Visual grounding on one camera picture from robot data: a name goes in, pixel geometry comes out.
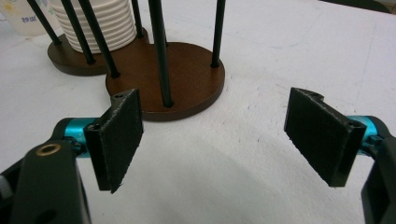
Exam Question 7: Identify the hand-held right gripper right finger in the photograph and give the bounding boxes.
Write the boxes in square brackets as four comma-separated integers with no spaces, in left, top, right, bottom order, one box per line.
[283,86,384,189]

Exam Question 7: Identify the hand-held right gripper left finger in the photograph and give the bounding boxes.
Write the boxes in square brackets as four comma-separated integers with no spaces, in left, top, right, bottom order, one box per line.
[62,88,145,195]

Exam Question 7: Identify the brown cup holder black posts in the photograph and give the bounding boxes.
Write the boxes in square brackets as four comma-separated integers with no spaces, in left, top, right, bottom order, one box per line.
[25,0,227,122]

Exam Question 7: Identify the stack of white cups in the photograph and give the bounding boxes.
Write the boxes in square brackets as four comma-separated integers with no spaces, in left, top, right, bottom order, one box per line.
[49,0,138,55]

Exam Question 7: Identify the printed paper cup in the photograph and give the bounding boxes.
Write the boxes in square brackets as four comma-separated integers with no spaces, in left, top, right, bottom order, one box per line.
[0,0,62,37]

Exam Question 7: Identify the white foam mat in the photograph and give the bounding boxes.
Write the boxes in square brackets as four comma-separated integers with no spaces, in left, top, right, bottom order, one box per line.
[0,0,396,224]

